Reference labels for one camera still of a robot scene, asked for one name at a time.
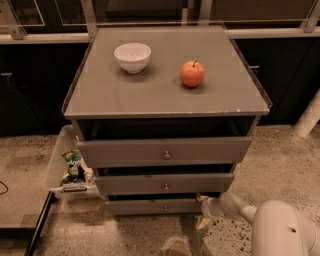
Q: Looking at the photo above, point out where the clear plastic bin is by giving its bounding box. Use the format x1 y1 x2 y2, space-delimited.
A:
46 125 99 200

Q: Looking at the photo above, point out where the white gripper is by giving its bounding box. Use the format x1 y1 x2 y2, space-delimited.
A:
196 193 223 230

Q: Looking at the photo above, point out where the grey bottom drawer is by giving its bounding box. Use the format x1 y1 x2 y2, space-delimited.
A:
106 198 201 215

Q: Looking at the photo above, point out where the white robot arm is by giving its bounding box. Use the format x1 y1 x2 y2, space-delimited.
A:
196 192 320 256

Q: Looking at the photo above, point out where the grey drawer cabinet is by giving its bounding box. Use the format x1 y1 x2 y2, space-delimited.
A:
63 26 271 202

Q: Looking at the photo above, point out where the grey middle drawer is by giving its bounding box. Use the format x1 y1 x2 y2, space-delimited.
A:
95 173 234 195

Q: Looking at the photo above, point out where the grey top drawer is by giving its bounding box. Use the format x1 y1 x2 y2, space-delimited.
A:
77 137 252 168

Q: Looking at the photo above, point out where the white pole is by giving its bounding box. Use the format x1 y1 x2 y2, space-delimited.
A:
294 95 320 137

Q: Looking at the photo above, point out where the red apple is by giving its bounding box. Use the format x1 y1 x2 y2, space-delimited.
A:
180 60 205 88

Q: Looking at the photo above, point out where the green snack bag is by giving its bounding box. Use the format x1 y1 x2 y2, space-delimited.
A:
61 150 85 184

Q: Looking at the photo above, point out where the white ceramic bowl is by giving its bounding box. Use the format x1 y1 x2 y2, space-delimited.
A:
114 43 152 74

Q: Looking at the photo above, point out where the grey drawer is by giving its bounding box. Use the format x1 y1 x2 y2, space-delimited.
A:
77 137 252 168
95 173 234 195
106 198 201 215

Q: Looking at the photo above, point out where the white metal railing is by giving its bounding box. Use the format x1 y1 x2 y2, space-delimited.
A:
0 0 320 46

